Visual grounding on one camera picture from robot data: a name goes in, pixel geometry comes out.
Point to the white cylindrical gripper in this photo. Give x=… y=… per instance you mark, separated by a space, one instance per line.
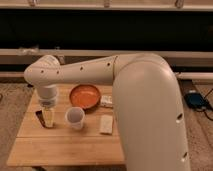
x=47 y=97

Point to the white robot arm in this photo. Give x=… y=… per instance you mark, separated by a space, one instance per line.
x=146 y=99

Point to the white plastic cup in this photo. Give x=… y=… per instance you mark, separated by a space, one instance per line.
x=75 y=117

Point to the orange bowl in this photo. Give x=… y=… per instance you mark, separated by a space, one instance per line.
x=85 y=96

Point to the white flat packet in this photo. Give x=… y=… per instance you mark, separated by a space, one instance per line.
x=106 y=124

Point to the small white wrapper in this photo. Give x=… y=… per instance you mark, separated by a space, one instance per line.
x=106 y=101

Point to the blue device on floor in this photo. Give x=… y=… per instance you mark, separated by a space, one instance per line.
x=194 y=100

